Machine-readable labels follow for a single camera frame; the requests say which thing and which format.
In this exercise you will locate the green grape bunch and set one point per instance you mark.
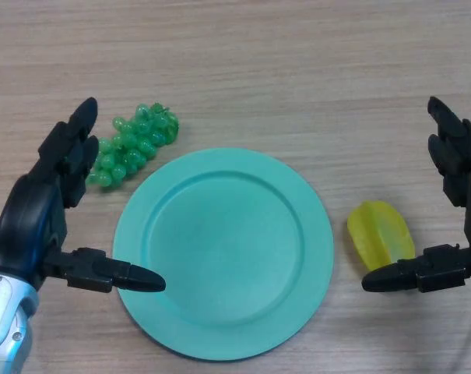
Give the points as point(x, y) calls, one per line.
point(134, 144)

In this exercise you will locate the teal round plate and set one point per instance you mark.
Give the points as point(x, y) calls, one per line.
point(223, 253)

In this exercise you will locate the yellow starfruit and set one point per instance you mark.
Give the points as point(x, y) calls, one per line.
point(379, 230)

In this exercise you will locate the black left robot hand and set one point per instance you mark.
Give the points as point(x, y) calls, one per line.
point(29, 218)

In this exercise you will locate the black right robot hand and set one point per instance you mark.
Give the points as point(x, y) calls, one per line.
point(457, 156)

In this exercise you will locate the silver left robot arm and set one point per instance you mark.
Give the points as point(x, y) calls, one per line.
point(3, 311)

